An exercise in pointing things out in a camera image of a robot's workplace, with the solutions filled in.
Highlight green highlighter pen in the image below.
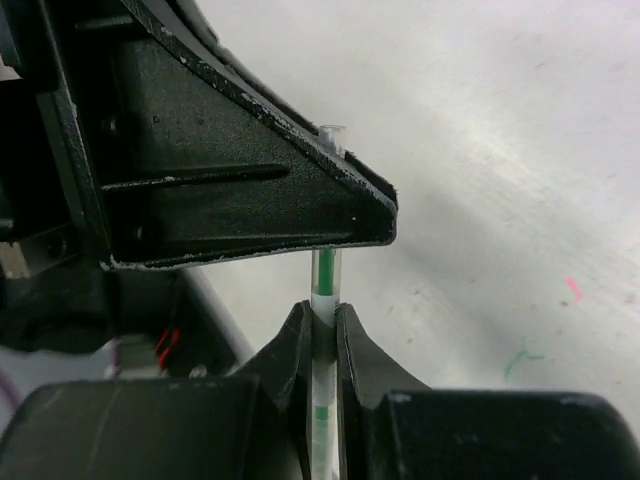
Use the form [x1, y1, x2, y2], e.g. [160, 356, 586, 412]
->
[310, 249, 341, 479]

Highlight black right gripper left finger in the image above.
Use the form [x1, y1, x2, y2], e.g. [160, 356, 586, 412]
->
[1, 302, 312, 479]

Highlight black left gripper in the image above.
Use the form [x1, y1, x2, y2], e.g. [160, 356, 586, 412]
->
[1, 1, 112, 345]

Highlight clear green pen cap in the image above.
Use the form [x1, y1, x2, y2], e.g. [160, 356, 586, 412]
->
[318, 124, 346, 157]

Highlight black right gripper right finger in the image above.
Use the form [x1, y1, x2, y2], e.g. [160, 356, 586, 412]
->
[337, 304, 639, 479]

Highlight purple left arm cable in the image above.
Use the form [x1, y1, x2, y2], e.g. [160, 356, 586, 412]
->
[0, 339, 126, 416]

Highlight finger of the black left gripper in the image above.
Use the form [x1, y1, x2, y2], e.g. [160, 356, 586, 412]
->
[101, 1, 398, 269]

